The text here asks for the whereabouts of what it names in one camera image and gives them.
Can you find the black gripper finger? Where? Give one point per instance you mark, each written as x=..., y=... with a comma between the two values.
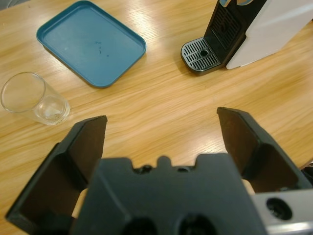
x=49, y=183
x=264, y=161

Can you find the white capsule coffee machine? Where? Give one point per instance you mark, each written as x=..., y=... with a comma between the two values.
x=269, y=29

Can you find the clear drinking glass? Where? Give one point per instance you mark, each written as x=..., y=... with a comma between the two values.
x=49, y=110

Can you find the black drip tray metal grille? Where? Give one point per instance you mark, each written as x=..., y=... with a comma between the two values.
x=199, y=56

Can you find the teal plastic tray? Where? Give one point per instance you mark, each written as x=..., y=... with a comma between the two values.
x=90, y=44

